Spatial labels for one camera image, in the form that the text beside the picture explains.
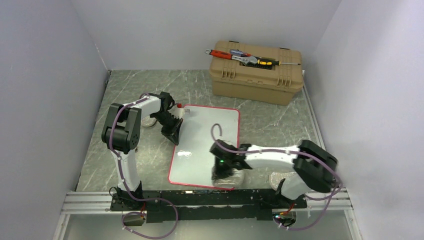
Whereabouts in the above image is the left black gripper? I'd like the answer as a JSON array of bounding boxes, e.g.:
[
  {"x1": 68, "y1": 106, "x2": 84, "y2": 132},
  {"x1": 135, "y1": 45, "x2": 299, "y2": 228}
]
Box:
[{"x1": 152, "y1": 112, "x2": 183, "y2": 146}]

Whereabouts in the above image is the red framed whiteboard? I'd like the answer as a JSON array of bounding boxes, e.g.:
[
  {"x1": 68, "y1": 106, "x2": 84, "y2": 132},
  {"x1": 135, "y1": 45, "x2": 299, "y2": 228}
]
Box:
[{"x1": 168, "y1": 104, "x2": 240, "y2": 190}]

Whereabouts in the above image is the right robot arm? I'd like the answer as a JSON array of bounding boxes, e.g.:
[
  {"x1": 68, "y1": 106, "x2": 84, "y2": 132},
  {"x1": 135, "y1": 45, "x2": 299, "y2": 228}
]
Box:
[{"x1": 209, "y1": 139, "x2": 341, "y2": 208}]

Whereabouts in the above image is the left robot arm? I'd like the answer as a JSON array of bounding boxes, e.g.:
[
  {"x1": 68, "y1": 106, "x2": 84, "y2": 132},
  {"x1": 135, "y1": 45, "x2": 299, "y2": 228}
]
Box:
[{"x1": 101, "y1": 91, "x2": 185, "y2": 210}]

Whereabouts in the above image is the tan plastic toolbox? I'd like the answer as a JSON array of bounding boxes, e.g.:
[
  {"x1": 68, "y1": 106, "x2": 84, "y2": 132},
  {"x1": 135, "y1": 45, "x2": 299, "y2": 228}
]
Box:
[{"x1": 209, "y1": 40, "x2": 304, "y2": 106}]

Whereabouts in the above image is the blue red screwdriver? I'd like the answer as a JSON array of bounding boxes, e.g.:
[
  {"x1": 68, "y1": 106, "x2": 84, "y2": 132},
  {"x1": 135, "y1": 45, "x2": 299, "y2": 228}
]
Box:
[{"x1": 229, "y1": 49, "x2": 251, "y2": 57}]

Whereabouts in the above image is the yellow black screwdriver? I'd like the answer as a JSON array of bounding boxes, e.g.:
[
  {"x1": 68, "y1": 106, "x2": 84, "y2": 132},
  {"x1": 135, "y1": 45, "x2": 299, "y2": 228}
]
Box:
[{"x1": 257, "y1": 58, "x2": 301, "y2": 66}]

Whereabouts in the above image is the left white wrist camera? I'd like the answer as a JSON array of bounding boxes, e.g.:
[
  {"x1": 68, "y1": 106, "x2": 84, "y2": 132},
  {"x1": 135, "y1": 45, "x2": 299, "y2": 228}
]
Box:
[{"x1": 172, "y1": 103, "x2": 191, "y2": 119}]

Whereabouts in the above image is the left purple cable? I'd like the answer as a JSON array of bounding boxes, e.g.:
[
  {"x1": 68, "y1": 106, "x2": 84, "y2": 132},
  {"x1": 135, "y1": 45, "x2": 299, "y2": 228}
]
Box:
[{"x1": 108, "y1": 93, "x2": 179, "y2": 239}]

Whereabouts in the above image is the purple cable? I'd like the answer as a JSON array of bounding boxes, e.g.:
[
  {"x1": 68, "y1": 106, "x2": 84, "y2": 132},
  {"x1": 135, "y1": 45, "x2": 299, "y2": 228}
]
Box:
[
  {"x1": 210, "y1": 123, "x2": 344, "y2": 232},
  {"x1": 108, "y1": 93, "x2": 179, "y2": 239}
]

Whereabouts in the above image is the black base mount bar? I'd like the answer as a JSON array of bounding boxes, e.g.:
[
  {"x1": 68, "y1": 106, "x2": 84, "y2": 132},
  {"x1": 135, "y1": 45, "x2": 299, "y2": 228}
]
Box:
[{"x1": 110, "y1": 188, "x2": 307, "y2": 223}]

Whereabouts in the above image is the aluminium rail frame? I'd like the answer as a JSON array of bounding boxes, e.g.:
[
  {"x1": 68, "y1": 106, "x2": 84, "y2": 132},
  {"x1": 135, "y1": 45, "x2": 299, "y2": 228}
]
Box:
[{"x1": 52, "y1": 188, "x2": 364, "y2": 240}]

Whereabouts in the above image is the red handled adjustable wrench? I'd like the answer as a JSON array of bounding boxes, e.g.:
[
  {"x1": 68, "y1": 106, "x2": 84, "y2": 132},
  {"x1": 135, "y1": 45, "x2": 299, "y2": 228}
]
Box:
[{"x1": 205, "y1": 49, "x2": 258, "y2": 65}]

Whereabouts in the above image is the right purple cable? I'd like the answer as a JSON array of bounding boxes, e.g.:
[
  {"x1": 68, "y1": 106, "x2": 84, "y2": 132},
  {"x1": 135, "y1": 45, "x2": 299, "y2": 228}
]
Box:
[{"x1": 210, "y1": 123, "x2": 344, "y2": 232}]

